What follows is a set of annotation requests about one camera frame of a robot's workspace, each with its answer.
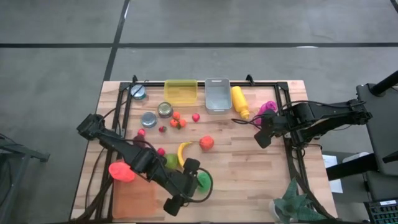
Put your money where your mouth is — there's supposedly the black aluminium table frame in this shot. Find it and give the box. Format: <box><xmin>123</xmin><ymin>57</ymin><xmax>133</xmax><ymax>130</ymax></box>
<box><xmin>70</xmin><ymin>73</ymin><xmax>338</xmax><ymax>223</ymax></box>

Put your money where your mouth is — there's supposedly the yellow plastic squeeze bottle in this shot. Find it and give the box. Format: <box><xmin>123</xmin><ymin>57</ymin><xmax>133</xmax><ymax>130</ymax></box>
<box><xmin>231</xmin><ymin>85</ymin><xmax>251</xmax><ymax>120</ymax></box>

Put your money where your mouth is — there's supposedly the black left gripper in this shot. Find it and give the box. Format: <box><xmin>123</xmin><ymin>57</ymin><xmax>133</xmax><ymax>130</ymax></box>
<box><xmin>162</xmin><ymin>157</ymin><xmax>201</xmax><ymax>217</ymax></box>

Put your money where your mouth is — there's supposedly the green plastic squeeze bottle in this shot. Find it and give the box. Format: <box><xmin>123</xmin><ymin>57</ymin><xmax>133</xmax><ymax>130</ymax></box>
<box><xmin>197</xmin><ymin>171</ymin><xmax>211</xmax><ymax>193</ymax></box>

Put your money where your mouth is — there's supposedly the yellow translucent plastic bin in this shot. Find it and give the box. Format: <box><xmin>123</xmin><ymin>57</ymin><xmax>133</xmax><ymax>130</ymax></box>
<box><xmin>164</xmin><ymin>79</ymin><xmax>199</xmax><ymax>105</ymax></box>

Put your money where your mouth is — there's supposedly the tin can blue label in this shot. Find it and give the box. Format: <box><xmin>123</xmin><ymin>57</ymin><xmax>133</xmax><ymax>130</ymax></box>
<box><xmin>140</xmin><ymin>111</ymin><xmax>158</xmax><ymax>129</ymax></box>

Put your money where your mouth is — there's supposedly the orange-red toy fruit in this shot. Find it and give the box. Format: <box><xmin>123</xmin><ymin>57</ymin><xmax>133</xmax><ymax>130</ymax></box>
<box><xmin>198</xmin><ymin>135</ymin><xmax>215</xmax><ymax>152</ymax></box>

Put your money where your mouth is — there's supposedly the tin can teal label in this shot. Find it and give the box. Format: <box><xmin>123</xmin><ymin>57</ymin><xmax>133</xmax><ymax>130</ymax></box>
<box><xmin>130</xmin><ymin>83</ymin><xmax>147</xmax><ymax>101</ymax></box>

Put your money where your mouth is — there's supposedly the black equipment cart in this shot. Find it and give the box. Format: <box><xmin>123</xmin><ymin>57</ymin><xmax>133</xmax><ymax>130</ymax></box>
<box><xmin>323</xmin><ymin>70</ymin><xmax>398</xmax><ymax>200</ymax></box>

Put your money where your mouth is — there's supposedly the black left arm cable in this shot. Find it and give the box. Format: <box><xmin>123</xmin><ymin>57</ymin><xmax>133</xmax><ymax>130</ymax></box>
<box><xmin>185</xmin><ymin>167</ymin><xmax>215</xmax><ymax>204</ymax></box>

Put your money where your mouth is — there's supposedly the orange plastic squeeze bottle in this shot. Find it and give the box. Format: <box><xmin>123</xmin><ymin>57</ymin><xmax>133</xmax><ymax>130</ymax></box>
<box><xmin>108</xmin><ymin>160</ymin><xmax>136</xmax><ymax>183</ymax></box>

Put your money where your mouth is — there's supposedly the grey plastic bin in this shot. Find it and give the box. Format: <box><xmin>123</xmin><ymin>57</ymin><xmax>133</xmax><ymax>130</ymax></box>
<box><xmin>204</xmin><ymin>77</ymin><xmax>233</xmax><ymax>114</ymax></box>

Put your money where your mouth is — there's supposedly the keyboard with lit keys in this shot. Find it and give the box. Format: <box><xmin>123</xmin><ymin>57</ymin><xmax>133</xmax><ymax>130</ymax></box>
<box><xmin>363</xmin><ymin>199</ymin><xmax>398</xmax><ymax>224</ymax></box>

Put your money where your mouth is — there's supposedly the green artificial potted plant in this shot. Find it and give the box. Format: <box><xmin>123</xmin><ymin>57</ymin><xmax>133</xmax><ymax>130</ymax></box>
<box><xmin>268</xmin><ymin>177</ymin><xmax>327</xmax><ymax>224</ymax></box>

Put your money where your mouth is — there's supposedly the grey metal stand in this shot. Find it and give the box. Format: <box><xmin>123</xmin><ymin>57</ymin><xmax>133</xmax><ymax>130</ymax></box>
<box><xmin>0</xmin><ymin>133</ymin><xmax>51</xmax><ymax>215</ymax></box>

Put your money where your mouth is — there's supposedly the pink plastic squeeze bottle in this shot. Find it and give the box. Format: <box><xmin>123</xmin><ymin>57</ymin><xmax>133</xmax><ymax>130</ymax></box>
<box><xmin>252</xmin><ymin>100</ymin><xmax>279</xmax><ymax>126</ymax></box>

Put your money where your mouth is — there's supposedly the green toy mango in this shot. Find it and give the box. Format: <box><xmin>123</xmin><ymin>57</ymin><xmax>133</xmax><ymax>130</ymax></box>
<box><xmin>164</xmin><ymin>153</ymin><xmax>179</xmax><ymax>170</ymax></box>

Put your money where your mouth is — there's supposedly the white paper on floor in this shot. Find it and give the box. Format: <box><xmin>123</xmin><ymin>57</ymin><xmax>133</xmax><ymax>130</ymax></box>
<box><xmin>322</xmin><ymin>154</ymin><xmax>344</xmax><ymax>194</ymax></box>

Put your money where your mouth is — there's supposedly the tin can gold lid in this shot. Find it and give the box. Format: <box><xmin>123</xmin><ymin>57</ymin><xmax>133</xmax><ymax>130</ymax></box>
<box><xmin>157</xmin><ymin>101</ymin><xmax>174</xmax><ymax>119</ymax></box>

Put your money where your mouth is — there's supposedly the yellow toy banana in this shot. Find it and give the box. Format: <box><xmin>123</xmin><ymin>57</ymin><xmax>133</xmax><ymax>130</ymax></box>
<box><xmin>177</xmin><ymin>141</ymin><xmax>193</xmax><ymax>169</ymax></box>

